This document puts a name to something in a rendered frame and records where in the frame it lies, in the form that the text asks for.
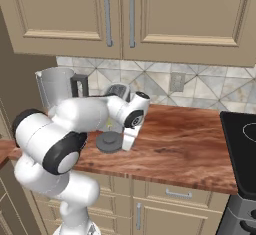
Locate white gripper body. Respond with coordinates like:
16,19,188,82
121,125,143,153

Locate dark grey round blender lid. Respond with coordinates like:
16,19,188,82
95,131,124,154

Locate beige drawer front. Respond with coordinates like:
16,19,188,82
145,180,215,208
85,172,134,197

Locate silver toaster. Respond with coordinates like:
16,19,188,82
101,82,133,102

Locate beige base cupboard door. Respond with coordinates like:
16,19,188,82
132,198,210,235
32,190,135,235

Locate black hob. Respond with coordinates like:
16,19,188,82
219,110,256,201

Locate grey oven front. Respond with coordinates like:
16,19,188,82
215,192,256,235

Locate grey wall socket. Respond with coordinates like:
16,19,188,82
169,71,187,93

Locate grey drawer handle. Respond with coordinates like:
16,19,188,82
165,187,194,200

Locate grey base cupboard handle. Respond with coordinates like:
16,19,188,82
135,202,143,231

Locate clear blender jug black handle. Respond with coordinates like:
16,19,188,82
34,66,90,112

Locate grey cupboard bar handle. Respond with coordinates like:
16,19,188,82
102,0,114,48
127,0,138,49

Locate beige wall cupboard door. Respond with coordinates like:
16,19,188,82
121,0,256,68
0,0,123,60

